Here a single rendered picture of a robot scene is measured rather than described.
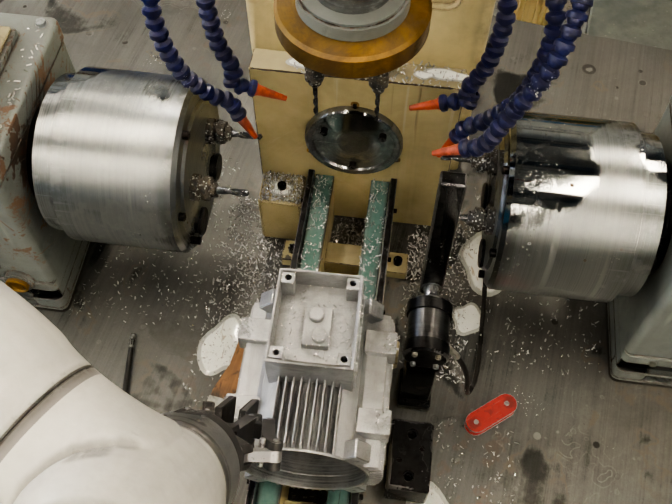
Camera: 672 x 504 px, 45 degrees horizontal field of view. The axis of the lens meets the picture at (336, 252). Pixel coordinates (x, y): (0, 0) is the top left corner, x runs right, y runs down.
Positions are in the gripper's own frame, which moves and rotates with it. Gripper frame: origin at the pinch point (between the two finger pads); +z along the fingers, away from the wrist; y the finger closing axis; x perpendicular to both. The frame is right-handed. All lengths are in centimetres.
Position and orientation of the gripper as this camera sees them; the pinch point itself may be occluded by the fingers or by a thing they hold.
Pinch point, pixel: (236, 417)
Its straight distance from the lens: 83.4
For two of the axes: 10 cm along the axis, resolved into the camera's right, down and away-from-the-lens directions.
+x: -1.2, 9.9, -0.1
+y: -9.9, -1.1, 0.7
